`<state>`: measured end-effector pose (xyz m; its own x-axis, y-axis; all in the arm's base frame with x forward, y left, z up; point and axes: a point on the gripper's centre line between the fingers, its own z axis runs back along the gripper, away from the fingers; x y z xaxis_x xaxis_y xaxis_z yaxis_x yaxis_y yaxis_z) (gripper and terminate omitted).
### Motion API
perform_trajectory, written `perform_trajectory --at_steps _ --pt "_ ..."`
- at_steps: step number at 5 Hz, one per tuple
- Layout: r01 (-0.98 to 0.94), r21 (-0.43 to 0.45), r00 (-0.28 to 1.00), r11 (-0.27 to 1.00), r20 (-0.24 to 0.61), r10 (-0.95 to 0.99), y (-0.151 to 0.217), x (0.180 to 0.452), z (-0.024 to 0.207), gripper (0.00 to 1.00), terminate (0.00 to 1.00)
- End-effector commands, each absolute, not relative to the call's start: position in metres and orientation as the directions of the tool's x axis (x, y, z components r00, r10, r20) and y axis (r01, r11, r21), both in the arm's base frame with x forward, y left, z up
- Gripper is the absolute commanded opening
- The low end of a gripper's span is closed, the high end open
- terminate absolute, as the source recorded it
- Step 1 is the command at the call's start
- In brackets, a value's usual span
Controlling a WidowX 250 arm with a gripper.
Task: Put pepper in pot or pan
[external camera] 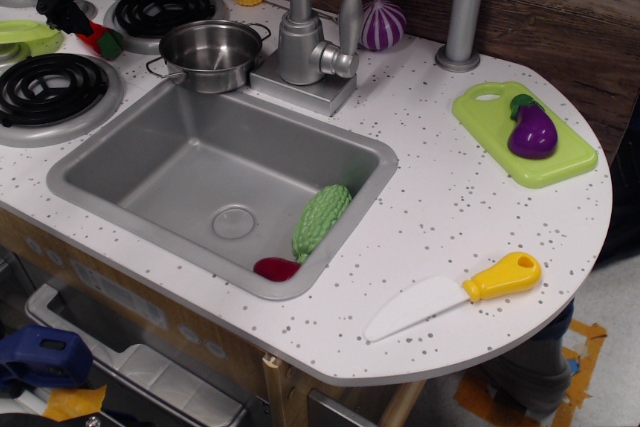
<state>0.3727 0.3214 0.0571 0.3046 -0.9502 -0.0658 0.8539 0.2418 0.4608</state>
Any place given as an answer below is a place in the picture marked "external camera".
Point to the purple white toy onion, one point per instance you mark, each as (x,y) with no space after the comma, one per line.
(384,25)

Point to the toy knife yellow handle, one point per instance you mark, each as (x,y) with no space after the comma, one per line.
(515,273)

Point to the red toy chili pepper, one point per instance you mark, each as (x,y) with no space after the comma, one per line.
(104,41)

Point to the silver toy faucet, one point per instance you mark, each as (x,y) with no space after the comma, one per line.
(306,69)

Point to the green toy cutting board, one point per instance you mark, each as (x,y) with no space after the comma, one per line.
(484,110)

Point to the purple toy eggplant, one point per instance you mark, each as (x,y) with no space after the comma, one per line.
(534,135)

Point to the grey support pole right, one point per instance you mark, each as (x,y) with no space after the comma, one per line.
(457,54)

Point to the light green toy plate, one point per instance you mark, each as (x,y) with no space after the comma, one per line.
(39,37)

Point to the rear black stove burner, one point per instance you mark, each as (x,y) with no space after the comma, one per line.
(143,23)

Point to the green toy bitter gourd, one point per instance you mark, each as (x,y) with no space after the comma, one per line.
(317,218)

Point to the grey stove knob front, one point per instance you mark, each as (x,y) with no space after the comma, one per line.
(87,8)

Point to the front black stove burner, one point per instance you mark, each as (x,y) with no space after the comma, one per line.
(54,98)

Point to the stainless steel pot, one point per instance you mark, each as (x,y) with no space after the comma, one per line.
(209,56)

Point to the grey toy sink basin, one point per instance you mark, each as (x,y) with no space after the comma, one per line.
(221,180)

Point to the black stove burner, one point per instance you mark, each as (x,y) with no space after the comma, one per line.
(54,98)
(143,23)

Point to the dark red toy vegetable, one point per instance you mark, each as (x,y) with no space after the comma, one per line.
(276,269)

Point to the blue clamp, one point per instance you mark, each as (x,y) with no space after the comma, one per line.
(41,356)

